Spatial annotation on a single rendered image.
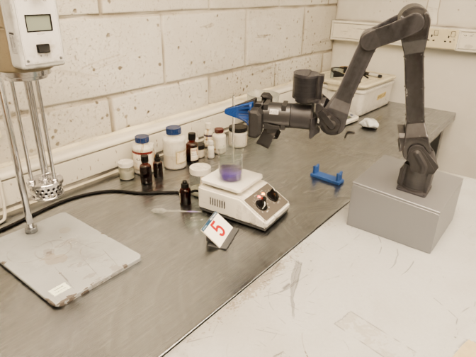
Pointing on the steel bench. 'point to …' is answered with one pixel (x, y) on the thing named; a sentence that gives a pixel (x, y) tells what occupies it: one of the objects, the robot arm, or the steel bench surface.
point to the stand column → (16, 161)
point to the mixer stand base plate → (64, 258)
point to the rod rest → (327, 176)
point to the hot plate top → (250, 178)
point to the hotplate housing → (236, 205)
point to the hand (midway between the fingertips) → (239, 112)
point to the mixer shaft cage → (38, 183)
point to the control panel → (266, 202)
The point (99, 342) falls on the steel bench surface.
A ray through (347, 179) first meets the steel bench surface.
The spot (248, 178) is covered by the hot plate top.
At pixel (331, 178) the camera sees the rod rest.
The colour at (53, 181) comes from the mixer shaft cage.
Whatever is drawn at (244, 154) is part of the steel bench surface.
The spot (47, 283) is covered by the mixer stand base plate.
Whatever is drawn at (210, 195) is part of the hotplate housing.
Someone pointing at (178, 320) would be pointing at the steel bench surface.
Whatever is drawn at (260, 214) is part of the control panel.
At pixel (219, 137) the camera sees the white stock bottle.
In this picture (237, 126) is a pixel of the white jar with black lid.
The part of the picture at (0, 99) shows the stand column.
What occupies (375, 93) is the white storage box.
